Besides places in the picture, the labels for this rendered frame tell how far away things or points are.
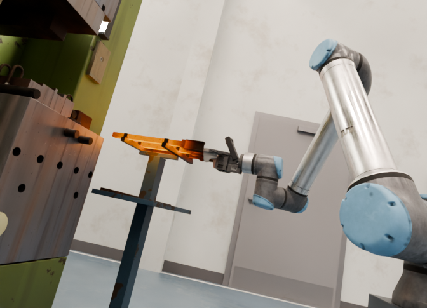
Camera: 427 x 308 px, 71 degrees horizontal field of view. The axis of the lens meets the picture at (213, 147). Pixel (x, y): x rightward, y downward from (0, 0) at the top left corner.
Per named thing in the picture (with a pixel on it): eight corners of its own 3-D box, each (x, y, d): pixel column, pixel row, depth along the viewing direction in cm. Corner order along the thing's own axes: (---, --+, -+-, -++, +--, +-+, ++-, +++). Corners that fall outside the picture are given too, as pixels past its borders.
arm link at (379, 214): (464, 253, 61) (361, 42, 106) (406, 238, 55) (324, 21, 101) (398, 270, 72) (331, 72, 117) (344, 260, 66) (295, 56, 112)
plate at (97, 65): (100, 84, 137) (110, 52, 141) (89, 75, 129) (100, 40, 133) (96, 84, 138) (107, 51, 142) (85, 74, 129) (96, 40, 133)
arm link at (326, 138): (370, 62, 116) (291, 205, 135) (345, 49, 111) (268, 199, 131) (393, 66, 105) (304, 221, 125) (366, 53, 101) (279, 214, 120)
